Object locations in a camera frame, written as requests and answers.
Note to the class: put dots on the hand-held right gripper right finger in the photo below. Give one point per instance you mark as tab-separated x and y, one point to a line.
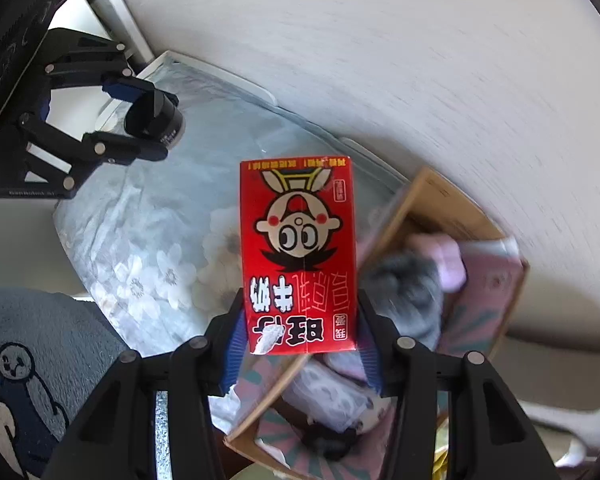
371	362

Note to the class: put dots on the grey blue printed rug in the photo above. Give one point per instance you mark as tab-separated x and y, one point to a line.
25	360

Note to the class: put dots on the pink printed cardboard box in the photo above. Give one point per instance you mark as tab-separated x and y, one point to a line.
432	200

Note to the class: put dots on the red milk carton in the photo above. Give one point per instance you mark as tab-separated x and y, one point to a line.
300	240

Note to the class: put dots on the white patterned sock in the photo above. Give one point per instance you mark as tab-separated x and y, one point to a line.
330	395

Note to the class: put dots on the pink fuzzy sock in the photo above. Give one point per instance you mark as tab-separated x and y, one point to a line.
442	257

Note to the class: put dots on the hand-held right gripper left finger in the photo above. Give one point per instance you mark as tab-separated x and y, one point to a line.
234	347

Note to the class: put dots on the grey fuzzy sock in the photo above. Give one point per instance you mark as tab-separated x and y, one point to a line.
410	287

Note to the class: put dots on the black round jar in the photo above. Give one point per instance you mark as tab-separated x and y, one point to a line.
155	117

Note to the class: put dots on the black fuzzy sock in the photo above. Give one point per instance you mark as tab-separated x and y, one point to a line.
330	442

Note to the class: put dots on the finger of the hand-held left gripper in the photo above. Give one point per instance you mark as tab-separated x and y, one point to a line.
115	150
95	62

